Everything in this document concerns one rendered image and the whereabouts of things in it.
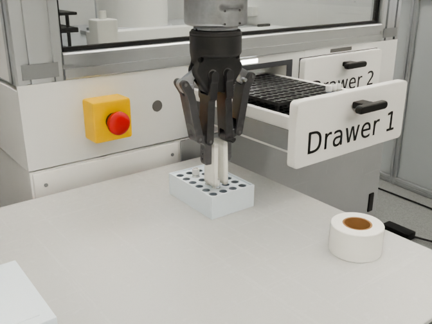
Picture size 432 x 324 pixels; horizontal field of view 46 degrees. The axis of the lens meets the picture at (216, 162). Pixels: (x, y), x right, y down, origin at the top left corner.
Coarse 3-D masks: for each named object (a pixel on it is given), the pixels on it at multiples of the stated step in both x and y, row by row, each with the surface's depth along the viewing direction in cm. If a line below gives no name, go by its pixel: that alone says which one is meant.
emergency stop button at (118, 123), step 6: (114, 114) 85; (120, 114) 85; (126, 114) 86; (108, 120) 85; (114, 120) 85; (120, 120) 85; (126, 120) 86; (108, 126) 85; (114, 126) 85; (120, 126) 86; (126, 126) 86; (114, 132) 86; (120, 132) 86
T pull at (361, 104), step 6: (354, 102) 86; (360, 102) 85; (366, 102) 85; (372, 102) 85; (378, 102) 85; (384, 102) 86; (354, 108) 86; (360, 108) 82; (366, 108) 83; (372, 108) 84; (378, 108) 85; (384, 108) 86
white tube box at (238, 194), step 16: (176, 176) 84; (192, 176) 86; (176, 192) 85; (192, 192) 81; (208, 192) 79; (224, 192) 80; (240, 192) 80; (208, 208) 78; (224, 208) 79; (240, 208) 81
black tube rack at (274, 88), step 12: (252, 84) 104; (264, 84) 104; (276, 84) 105; (288, 84) 104; (300, 84) 104; (312, 84) 104; (252, 96) 95; (264, 96) 94; (276, 96) 94; (288, 96) 95; (276, 108) 92; (288, 108) 98
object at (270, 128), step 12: (264, 72) 120; (324, 84) 107; (216, 108) 97; (252, 108) 89; (264, 108) 88; (216, 120) 98; (252, 120) 90; (264, 120) 88; (276, 120) 85; (288, 120) 83; (252, 132) 90; (264, 132) 88; (276, 132) 85; (288, 132) 83; (264, 144) 89; (276, 144) 86
